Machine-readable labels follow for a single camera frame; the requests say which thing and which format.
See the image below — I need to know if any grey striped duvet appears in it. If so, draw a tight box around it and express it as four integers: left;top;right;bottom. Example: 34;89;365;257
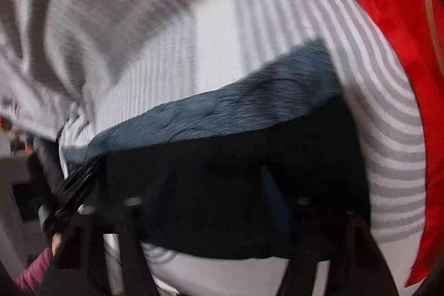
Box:
0;0;334;140

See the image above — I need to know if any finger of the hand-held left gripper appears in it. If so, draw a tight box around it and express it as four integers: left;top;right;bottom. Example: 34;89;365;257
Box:
52;157;103;234

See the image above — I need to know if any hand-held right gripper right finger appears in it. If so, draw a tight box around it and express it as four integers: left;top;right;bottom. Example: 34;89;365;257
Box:
261;167;401;296

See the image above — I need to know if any red embroidered cushion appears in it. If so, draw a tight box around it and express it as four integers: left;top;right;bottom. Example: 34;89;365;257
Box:
310;0;444;288

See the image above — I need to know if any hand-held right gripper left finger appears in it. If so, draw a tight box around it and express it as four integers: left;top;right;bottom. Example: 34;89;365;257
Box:
40;195;158;296

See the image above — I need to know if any person's left forearm pink sleeve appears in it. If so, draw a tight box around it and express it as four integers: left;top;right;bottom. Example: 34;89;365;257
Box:
14;247;54;294

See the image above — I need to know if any person's left hand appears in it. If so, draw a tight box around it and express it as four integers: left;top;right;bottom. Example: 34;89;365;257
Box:
51;234;64;257

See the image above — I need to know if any grey striped bed sheet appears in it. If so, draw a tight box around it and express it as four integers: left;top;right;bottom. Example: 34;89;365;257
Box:
59;0;427;296

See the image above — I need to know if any black pants blue patterned waistband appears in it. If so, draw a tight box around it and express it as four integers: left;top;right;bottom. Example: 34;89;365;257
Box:
60;39;370;262

